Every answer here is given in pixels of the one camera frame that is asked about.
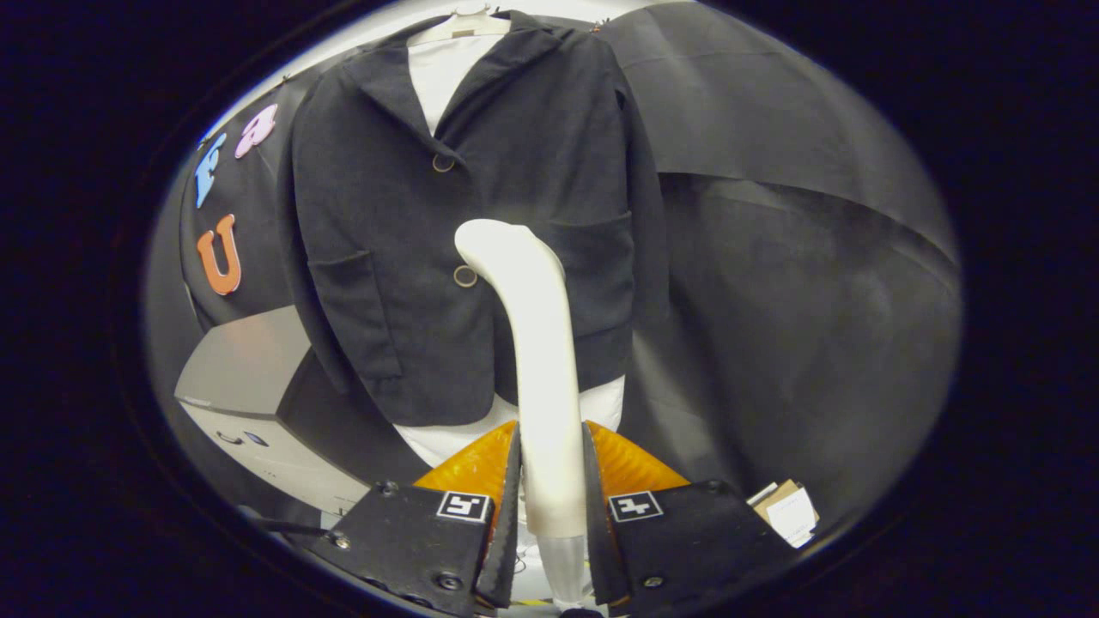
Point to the white garment steamer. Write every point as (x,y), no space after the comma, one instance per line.
(541,369)

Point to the black button jacket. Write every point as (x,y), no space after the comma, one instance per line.
(378,215)

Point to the white mannequin torso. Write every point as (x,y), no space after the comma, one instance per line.
(438,77)

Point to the black backdrop cloth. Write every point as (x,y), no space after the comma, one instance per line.
(816,300)

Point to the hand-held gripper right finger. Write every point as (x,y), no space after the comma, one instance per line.
(598,549)

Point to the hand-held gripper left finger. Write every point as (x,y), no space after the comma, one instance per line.
(506,549)

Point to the small cardboard box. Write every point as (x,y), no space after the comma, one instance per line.
(790,515)

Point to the grey drawer cabinet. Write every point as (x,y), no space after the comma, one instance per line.
(240,360)

